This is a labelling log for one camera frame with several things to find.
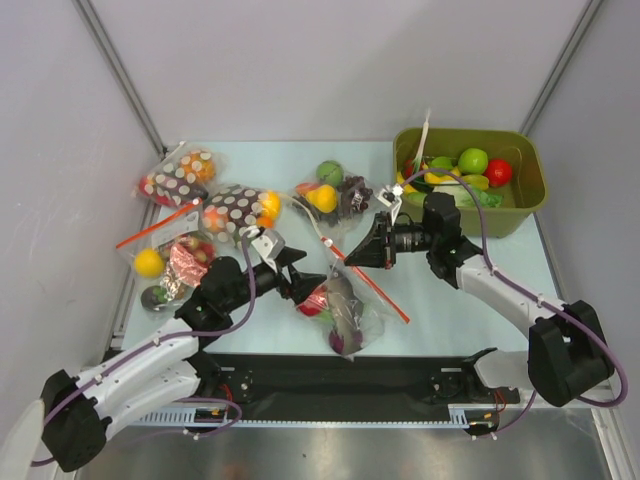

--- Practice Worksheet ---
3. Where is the white cable duct strip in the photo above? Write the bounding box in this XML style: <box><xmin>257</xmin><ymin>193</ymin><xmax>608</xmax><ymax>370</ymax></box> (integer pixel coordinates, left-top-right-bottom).
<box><xmin>133</xmin><ymin>401</ymin><xmax>499</xmax><ymax>430</ymax></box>

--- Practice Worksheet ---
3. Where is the polka dot bag far left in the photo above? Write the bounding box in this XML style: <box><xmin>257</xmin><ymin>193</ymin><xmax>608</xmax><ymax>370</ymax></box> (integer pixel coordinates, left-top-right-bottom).
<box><xmin>134</xmin><ymin>141</ymin><xmax>227</xmax><ymax>209</ymax></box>

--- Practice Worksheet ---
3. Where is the red fake apple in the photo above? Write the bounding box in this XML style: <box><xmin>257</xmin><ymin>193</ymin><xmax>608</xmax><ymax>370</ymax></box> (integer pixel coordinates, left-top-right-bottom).
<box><xmin>297</xmin><ymin>292</ymin><xmax>328</xmax><ymax>317</ymax></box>

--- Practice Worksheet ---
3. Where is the orange-zip bag with lemon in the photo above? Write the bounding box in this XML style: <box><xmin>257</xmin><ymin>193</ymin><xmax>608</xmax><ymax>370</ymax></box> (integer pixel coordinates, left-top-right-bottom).
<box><xmin>116</xmin><ymin>200</ymin><xmax>217</xmax><ymax>317</ymax></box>

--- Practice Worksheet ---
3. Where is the red fake tomato in bin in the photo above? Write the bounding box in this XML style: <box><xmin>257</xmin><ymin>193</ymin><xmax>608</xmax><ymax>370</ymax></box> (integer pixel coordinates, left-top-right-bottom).
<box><xmin>484</xmin><ymin>158</ymin><xmax>513</xmax><ymax>188</ymax></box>

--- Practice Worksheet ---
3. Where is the yellow fake banana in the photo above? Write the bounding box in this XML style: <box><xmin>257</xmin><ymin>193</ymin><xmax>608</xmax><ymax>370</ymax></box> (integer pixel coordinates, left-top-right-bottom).
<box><xmin>396</xmin><ymin>164</ymin><xmax>457</xmax><ymax>194</ymax></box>

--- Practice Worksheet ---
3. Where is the fake green onion stalk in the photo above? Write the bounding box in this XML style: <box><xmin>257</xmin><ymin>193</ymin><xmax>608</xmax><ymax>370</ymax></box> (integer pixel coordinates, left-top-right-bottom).
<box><xmin>412</xmin><ymin>108</ymin><xmax>431</xmax><ymax>173</ymax></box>

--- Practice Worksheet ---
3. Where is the yellow fake pear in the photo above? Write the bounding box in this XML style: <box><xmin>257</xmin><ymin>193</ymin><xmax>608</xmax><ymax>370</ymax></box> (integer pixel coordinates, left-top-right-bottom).
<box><xmin>305</xmin><ymin>185</ymin><xmax>338</xmax><ymax>213</ymax></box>

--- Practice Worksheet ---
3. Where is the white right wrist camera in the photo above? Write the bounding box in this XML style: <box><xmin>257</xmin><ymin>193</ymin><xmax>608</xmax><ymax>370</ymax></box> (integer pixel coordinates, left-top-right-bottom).
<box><xmin>376</xmin><ymin>184</ymin><xmax>404</xmax><ymax>209</ymax></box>

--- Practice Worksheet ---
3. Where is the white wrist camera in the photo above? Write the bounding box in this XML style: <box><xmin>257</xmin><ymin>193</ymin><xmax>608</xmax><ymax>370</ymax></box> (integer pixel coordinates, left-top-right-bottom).
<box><xmin>246</xmin><ymin>225</ymin><xmax>285</xmax><ymax>270</ymax></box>
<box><xmin>376</xmin><ymin>184</ymin><xmax>404</xmax><ymax>209</ymax></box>

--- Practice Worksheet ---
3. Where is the yellow fake lemon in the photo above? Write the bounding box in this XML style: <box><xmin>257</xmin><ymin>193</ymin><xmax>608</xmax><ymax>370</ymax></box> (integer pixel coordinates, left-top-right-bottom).
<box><xmin>133</xmin><ymin>248</ymin><xmax>165</xmax><ymax>278</ymax></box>

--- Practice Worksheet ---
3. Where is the polka dot bag middle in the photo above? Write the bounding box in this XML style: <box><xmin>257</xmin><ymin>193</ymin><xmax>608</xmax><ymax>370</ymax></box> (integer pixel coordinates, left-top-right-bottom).
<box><xmin>202</xmin><ymin>184</ymin><xmax>282</xmax><ymax>247</ymax></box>

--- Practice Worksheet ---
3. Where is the clear orange-zip plastic bag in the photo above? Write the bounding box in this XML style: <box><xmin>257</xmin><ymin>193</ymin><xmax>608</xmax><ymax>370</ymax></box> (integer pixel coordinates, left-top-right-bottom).
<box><xmin>296</xmin><ymin>236</ymin><xmax>410</xmax><ymax>361</ymax></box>

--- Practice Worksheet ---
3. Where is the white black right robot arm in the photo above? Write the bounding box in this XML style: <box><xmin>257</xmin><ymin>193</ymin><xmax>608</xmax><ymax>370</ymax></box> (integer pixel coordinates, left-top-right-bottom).
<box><xmin>345</xmin><ymin>192</ymin><xmax>614</xmax><ymax>407</ymax></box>

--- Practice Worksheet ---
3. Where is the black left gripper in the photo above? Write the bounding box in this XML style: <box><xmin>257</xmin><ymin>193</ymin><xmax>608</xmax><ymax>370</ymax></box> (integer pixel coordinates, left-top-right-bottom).
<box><xmin>223</xmin><ymin>246</ymin><xmax>326</xmax><ymax>313</ymax></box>

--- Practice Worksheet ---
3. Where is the clear bag with grapes pear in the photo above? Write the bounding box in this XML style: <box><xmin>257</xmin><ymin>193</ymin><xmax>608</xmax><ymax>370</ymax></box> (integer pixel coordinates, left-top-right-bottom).
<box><xmin>287</xmin><ymin>159</ymin><xmax>382</xmax><ymax>250</ymax></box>

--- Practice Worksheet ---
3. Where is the fake napa cabbage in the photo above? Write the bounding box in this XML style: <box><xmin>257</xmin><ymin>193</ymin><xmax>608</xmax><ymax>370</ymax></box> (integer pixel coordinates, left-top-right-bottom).
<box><xmin>433</xmin><ymin>184</ymin><xmax>503</xmax><ymax>208</ymax></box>

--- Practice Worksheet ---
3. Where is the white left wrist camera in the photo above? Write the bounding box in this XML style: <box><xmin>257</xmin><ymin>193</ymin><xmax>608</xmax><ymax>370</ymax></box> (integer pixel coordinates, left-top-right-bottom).
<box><xmin>246</xmin><ymin>225</ymin><xmax>285</xmax><ymax>270</ymax></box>

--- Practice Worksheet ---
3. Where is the polka dot bag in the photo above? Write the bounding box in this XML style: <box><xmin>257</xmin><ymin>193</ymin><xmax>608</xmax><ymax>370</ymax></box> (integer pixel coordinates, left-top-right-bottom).
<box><xmin>202</xmin><ymin>184</ymin><xmax>282</xmax><ymax>247</ymax></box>
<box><xmin>134</xmin><ymin>141</ymin><xmax>227</xmax><ymax>209</ymax></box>

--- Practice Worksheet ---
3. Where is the olive green plastic bin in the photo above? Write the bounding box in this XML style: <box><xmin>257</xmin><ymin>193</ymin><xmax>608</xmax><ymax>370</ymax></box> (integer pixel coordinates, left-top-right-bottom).
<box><xmin>393</xmin><ymin>127</ymin><xmax>547</xmax><ymax>238</ymax></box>

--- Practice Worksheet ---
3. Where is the purple fake onion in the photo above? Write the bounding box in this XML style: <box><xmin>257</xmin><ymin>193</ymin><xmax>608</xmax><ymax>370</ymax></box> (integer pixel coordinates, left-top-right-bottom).
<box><xmin>328</xmin><ymin>331</ymin><xmax>351</xmax><ymax>356</ymax></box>

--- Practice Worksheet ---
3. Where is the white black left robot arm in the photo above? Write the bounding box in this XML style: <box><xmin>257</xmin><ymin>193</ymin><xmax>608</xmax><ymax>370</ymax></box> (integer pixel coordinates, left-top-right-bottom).
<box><xmin>41</xmin><ymin>247</ymin><xmax>327</xmax><ymax>472</ymax></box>

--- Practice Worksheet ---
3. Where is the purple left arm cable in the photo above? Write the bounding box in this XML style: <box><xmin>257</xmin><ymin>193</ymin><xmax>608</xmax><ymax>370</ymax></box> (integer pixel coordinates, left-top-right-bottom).
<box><xmin>29</xmin><ymin>227</ymin><xmax>274</xmax><ymax>469</ymax></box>

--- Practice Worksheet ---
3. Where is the grey fake fish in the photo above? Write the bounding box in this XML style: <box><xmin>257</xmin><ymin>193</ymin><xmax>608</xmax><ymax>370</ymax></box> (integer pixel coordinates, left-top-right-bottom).
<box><xmin>326</xmin><ymin>275</ymin><xmax>364</xmax><ymax>355</ymax></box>

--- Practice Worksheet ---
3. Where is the green fake apple in bin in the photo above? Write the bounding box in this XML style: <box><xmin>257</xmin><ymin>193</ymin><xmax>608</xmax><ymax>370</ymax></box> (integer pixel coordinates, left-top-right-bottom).
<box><xmin>458</xmin><ymin>147</ymin><xmax>489</xmax><ymax>174</ymax></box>

